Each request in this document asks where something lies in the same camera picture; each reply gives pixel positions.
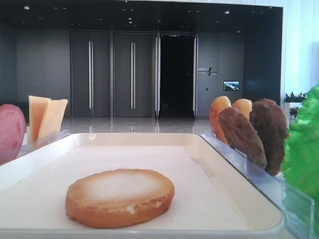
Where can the green lettuce leaf near tray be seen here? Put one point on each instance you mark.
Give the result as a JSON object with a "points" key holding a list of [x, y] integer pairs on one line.
{"points": [[301, 162]]}

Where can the dark double door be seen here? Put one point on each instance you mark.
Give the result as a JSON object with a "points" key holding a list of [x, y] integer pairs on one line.
{"points": [[112, 74]]}

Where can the wall display screen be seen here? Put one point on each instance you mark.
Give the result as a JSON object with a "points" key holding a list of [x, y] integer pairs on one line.
{"points": [[230, 85]]}

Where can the clear long strip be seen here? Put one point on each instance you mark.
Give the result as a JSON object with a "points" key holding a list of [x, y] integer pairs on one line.
{"points": [[297, 207], [28, 146]]}

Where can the bun slice near tray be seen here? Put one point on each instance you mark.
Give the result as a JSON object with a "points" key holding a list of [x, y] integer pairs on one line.
{"points": [[217, 106]]}

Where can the brown meat patty outer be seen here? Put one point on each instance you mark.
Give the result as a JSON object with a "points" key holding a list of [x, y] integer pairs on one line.
{"points": [[271, 124]]}

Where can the bun slice outer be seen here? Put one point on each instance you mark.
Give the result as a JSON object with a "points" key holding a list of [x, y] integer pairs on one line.
{"points": [[244, 106]]}

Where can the yellow cheese slice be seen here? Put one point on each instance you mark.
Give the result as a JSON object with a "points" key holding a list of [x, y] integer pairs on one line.
{"points": [[52, 118], [37, 106]]}

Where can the yellow cheese slice back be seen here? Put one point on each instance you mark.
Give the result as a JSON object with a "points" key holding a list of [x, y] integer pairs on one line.
{"points": [[37, 106]]}

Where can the clear long strip left side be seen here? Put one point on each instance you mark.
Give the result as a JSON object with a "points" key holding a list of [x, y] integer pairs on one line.
{"points": [[28, 146]]}

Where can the clear long strip right side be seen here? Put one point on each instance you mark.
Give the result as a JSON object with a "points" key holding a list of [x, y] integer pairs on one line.
{"points": [[297, 207]]}

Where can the yellow cheese slice front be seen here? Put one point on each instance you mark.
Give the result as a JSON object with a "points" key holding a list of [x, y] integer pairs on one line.
{"points": [[52, 118]]}

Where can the potted plants white planter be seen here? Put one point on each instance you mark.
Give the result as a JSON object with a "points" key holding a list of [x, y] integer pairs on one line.
{"points": [[292, 102]]}

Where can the toasted bread slice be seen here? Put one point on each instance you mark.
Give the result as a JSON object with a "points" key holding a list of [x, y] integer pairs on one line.
{"points": [[119, 198]]}

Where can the cream rectangular tray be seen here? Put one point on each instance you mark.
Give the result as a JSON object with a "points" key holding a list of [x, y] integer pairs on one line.
{"points": [[212, 199]]}

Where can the brown meat patty near tray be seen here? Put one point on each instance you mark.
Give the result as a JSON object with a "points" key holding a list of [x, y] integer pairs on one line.
{"points": [[241, 135]]}

